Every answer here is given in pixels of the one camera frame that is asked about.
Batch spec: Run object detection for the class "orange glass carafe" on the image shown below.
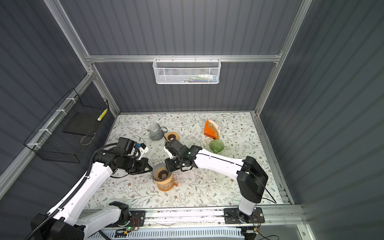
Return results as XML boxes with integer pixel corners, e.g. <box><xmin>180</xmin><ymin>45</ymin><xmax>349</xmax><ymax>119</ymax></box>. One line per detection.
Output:
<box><xmin>156</xmin><ymin>174</ymin><xmax>179</xmax><ymax>192</ymax></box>

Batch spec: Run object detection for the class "grey glass carafe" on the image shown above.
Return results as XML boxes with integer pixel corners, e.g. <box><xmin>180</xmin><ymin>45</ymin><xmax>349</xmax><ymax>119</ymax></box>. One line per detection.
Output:
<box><xmin>148</xmin><ymin>124</ymin><xmax>168</xmax><ymax>141</ymax></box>

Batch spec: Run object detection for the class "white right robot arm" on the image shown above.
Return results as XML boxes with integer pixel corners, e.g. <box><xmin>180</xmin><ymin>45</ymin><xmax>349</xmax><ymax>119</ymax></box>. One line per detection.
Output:
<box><xmin>164</xmin><ymin>139</ymin><xmax>269</xmax><ymax>217</ymax></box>

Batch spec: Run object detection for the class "white wire basket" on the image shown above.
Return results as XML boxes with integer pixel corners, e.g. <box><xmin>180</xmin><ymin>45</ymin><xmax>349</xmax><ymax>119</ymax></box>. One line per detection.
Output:
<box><xmin>153</xmin><ymin>58</ymin><xmax>222</xmax><ymax>85</ymax></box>

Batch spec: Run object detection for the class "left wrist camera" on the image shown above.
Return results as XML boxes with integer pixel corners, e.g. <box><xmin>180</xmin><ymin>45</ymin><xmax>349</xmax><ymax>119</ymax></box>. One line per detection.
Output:
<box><xmin>137</xmin><ymin>143</ymin><xmax>149</xmax><ymax>160</ymax></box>

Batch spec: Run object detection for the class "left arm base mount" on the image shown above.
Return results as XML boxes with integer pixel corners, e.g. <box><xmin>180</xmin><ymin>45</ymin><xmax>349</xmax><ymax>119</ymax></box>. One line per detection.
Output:
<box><xmin>102</xmin><ymin>201</ymin><xmax>146</xmax><ymax>227</ymax></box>

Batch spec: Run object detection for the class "green glass dripper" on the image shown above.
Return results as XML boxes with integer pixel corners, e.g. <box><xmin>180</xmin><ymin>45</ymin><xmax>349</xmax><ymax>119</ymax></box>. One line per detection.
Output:
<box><xmin>209</xmin><ymin>139</ymin><xmax>225</xmax><ymax>153</ymax></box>

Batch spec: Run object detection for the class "grey glass dripper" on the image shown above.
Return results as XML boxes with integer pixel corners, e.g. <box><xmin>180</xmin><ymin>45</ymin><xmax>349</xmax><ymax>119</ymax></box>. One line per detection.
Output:
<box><xmin>151</xmin><ymin>162</ymin><xmax>172</xmax><ymax>182</ymax></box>

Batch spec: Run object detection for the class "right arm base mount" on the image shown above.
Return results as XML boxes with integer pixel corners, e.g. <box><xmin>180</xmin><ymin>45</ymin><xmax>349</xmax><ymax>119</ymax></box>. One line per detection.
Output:
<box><xmin>224</xmin><ymin>207</ymin><xmax>265</xmax><ymax>224</ymax></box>

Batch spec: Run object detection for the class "black wire basket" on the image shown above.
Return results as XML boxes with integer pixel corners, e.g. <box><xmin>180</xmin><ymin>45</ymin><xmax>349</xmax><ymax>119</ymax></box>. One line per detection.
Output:
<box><xmin>24</xmin><ymin>89</ymin><xmax>109</xmax><ymax>164</ymax></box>

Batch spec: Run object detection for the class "black corrugated cable conduit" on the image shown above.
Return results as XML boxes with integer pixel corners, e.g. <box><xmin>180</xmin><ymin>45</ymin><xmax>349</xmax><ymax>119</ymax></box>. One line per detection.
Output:
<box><xmin>23</xmin><ymin>142</ymin><xmax>121</xmax><ymax>240</ymax></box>

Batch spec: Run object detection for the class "black flat pad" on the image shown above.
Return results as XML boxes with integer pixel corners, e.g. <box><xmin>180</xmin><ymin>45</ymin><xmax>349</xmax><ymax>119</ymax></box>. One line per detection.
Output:
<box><xmin>63</xmin><ymin>113</ymin><xmax>101</xmax><ymax>137</ymax></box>

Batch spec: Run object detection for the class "yellow marker pen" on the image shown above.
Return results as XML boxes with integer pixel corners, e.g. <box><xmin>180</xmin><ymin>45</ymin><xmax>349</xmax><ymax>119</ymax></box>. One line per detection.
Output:
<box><xmin>97</xmin><ymin>108</ymin><xmax>109</xmax><ymax>122</ymax></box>

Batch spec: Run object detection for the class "orange coffee filter box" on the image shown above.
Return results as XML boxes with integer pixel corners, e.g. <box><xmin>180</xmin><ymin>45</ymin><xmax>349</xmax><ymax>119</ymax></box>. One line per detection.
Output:
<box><xmin>204</xmin><ymin>120</ymin><xmax>221</xmax><ymax>140</ymax></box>

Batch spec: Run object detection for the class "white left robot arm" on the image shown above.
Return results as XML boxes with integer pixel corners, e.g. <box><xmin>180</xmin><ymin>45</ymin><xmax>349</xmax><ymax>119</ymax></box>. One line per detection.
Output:
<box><xmin>26</xmin><ymin>138</ymin><xmax>153</xmax><ymax>240</ymax></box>

